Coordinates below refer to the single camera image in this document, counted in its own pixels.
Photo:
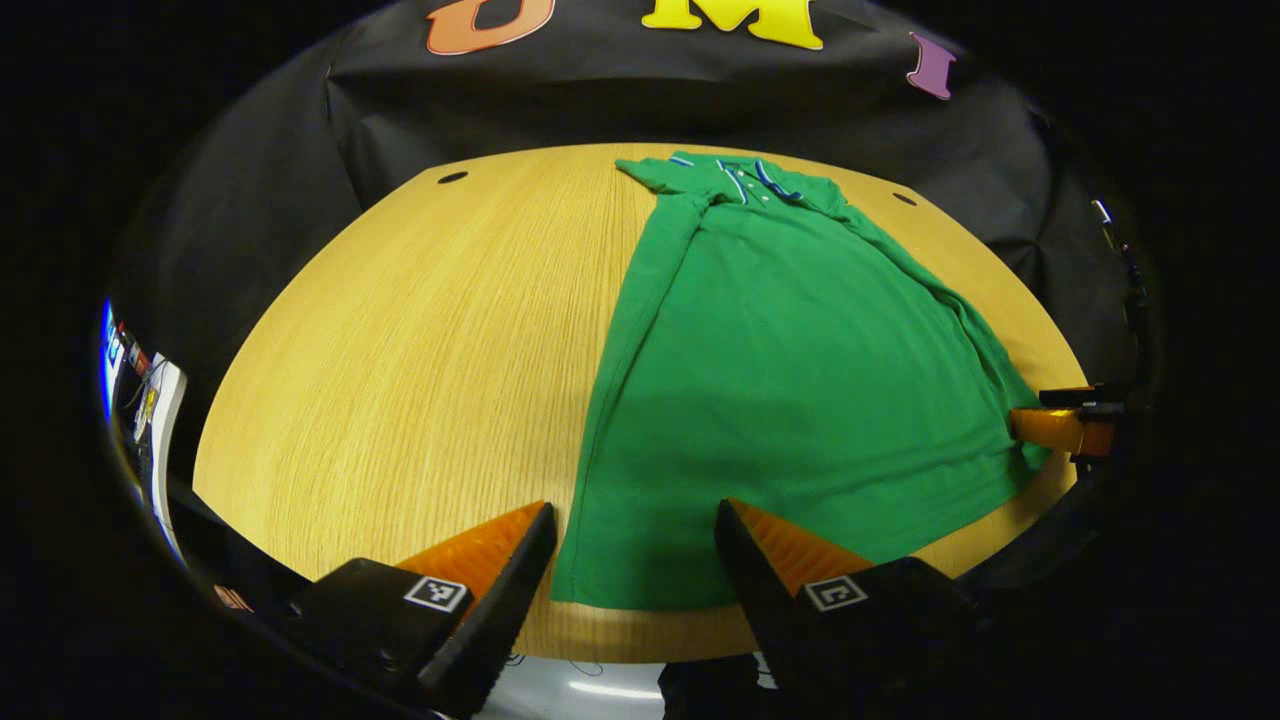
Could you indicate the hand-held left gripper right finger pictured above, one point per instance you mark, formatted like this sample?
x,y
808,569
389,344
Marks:
x,y
765,610

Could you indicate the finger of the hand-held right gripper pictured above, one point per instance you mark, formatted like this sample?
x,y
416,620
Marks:
x,y
1060,430
1085,397

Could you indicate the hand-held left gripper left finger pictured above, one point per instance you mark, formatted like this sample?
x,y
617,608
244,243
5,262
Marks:
x,y
505,610

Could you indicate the green T-shirt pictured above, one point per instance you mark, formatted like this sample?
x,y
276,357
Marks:
x,y
800,380

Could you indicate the white printed banner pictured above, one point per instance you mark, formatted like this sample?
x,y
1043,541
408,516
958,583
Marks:
x,y
165,440

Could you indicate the black backdrop cloth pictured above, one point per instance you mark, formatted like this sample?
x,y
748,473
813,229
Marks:
x,y
600,100

